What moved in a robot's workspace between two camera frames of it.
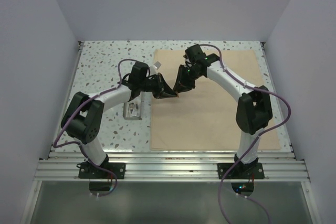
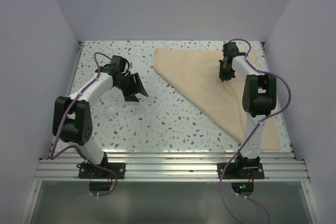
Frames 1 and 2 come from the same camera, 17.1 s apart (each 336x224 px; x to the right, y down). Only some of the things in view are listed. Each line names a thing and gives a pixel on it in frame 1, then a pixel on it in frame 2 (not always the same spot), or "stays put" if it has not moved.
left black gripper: x=161 y=84 → x=137 y=87
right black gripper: x=182 y=85 → x=225 y=77
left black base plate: x=87 y=171 stays put
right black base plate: x=250 y=171 stays put
